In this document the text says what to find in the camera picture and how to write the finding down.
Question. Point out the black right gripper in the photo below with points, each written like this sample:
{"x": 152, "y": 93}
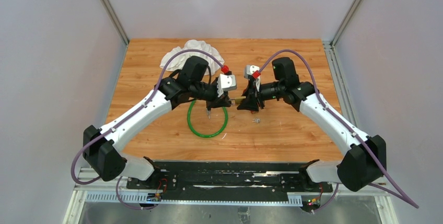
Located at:
{"x": 252, "y": 102}

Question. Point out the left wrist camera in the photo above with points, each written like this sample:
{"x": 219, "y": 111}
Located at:
{"x": 226, "y": 83}

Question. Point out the silver key bunch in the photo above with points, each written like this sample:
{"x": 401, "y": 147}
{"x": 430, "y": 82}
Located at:
{"x": 208, "y": 112}

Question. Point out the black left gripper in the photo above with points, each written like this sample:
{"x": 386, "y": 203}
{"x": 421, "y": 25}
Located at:
{"x": 223, "y": 101}

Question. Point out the aluminium frame post left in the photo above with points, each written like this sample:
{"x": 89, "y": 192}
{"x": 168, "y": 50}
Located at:
{"x": 116, "y": 21}

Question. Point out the brass padlock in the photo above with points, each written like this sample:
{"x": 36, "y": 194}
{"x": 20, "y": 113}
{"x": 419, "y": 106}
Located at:
{"x": 237, "y": 101}

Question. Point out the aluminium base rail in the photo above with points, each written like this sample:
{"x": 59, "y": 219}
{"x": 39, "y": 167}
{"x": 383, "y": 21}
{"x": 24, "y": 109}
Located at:
{"x": 111, "y": 204}

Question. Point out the aluminium frame post right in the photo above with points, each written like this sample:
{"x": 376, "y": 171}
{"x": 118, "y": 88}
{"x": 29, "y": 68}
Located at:
{"x": 345, "y": 22}

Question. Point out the green cable lock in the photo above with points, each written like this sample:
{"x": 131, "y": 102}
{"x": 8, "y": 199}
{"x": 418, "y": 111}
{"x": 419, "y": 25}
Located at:
{"x": 206, "y": 128}

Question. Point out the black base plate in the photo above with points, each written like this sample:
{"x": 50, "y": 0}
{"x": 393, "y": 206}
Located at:
{"x": 228, "y": 182}

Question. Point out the aluminium frame post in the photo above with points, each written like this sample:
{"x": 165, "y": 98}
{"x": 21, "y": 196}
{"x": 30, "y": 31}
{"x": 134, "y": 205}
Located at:
{"x": 345, "y": 22}
{"x": 116, "y": 21}

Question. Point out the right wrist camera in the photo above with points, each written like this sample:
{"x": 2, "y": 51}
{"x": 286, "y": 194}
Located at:
{"x": 252, "y": 72}

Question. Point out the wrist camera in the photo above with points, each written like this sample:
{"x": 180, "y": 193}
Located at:
{"x": 252, "y": 72}
{"x": 226, "y": 83}

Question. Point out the white crumpled cloth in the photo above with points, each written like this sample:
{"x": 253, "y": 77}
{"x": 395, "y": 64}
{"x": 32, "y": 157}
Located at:
{"x": 176, "y": 58}

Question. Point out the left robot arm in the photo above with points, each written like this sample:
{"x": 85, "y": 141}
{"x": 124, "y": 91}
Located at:
{"x": 102, "y": 147}

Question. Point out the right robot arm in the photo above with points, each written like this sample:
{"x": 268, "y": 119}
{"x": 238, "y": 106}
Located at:
{"x": 362, "y": 153}

